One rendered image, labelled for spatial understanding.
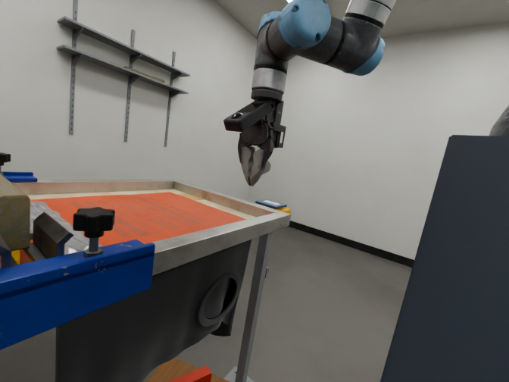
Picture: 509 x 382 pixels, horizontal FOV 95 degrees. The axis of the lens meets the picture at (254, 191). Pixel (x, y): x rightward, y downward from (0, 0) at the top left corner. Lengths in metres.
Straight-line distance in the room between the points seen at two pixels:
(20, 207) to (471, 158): 0.49
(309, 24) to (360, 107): 3.52
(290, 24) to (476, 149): 0.33
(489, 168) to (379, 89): 3.75
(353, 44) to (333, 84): 3.64
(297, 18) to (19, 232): 0.50
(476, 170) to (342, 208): 3.66
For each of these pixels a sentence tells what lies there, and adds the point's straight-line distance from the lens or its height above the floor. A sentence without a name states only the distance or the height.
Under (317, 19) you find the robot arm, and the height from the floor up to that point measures 1.39.
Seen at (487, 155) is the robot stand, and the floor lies 1.18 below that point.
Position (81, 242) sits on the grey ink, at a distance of 0.51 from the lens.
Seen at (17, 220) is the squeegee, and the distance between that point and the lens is 0.43.
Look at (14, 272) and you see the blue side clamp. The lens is 0.36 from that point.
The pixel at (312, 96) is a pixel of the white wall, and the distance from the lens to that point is 4.23.
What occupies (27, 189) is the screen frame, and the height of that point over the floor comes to 0.97.
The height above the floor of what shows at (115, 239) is 0.95.
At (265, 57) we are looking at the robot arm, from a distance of 0.56.
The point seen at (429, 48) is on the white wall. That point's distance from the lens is 4.10.
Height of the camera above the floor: 1.16
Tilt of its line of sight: 9 degrees down
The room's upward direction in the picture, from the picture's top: 9 degrees clockwise
